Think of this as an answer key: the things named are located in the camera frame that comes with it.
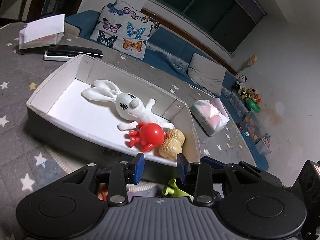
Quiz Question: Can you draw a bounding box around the grey white storage box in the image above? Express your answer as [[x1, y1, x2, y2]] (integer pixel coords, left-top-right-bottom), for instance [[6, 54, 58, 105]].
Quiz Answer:
[[27, 54, 201, 162]]

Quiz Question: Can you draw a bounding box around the green round alien toy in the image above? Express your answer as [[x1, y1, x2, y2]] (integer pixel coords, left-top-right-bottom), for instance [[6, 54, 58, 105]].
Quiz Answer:
[[162, 178, 194, 202]]

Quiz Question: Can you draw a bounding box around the wall flower decoration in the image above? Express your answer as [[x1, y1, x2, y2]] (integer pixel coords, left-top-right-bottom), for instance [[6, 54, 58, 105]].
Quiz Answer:
[[239, 55, 257, 72]]

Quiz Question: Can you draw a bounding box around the plush toy pile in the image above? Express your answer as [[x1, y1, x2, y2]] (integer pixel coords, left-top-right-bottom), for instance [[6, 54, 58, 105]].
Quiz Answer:
[[238, 87, 261, 113]]

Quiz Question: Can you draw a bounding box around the butterfly print pillow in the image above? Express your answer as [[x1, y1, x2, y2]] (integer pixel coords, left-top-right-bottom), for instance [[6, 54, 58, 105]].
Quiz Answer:
[[89, 0, 160, 60]]

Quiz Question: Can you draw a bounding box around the pastel soft tissue pack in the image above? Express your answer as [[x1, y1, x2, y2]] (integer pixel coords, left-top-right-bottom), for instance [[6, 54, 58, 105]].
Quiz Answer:
[[190, 98, 229, 137]]

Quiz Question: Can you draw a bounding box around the red round crab toy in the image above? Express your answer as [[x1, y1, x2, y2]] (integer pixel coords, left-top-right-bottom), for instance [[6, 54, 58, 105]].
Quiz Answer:
[[125, 122, 165, 153]]

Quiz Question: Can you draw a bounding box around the clear white tissue holder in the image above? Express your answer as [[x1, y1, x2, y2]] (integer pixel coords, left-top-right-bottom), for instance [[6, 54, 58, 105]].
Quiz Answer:
[[19, 14, 65, 50]]

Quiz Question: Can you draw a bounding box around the grey cushion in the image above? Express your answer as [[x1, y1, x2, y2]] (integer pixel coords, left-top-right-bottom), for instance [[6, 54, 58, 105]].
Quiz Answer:
[[187, 53, 226, 96]]

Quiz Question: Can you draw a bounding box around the panda plush toy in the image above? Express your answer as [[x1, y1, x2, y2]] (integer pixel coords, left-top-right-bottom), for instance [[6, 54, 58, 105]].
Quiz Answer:
[[231, 75, 247, 92]]

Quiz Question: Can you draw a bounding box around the white plush rabbit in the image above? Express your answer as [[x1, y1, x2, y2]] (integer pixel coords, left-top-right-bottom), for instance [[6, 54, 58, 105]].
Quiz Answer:
[[81, 80, 175, 131]]

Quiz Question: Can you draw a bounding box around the dark window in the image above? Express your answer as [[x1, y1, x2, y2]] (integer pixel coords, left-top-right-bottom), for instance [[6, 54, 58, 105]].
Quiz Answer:
[[154, 0, 265, 54]]

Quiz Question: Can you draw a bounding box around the tan peanut toy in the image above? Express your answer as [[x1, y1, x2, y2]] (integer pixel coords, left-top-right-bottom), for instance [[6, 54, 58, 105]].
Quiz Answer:
[[158, 128, 185, 161]]

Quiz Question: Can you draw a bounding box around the clear toy storage bin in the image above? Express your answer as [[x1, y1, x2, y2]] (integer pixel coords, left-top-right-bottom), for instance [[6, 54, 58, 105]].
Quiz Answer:
[[236, 110, 273, 155]]

